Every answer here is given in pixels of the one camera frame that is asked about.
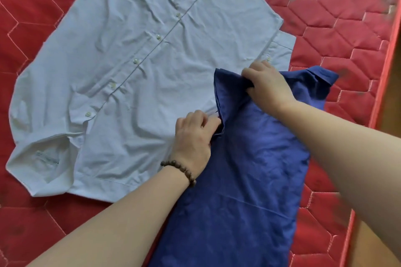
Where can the person's right hand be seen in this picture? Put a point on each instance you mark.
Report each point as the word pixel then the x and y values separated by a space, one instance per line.
pixel 269 88

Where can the person's left hand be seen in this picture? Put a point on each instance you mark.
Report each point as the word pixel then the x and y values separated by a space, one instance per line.
pixel 194 144

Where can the dark blue shirt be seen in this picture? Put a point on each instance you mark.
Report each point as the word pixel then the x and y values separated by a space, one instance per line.
pixel 244 182

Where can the red quilted mattress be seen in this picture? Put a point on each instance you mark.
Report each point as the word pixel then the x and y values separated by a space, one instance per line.
pixel 329 26

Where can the light blue shirt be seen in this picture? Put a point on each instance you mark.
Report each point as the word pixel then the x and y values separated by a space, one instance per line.
pixel 141 57

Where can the person's right forearm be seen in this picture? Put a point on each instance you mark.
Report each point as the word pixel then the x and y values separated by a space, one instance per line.
pixel 351 157

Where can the person's left forearm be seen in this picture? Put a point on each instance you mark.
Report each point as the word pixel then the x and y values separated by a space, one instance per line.
pixel 119 223

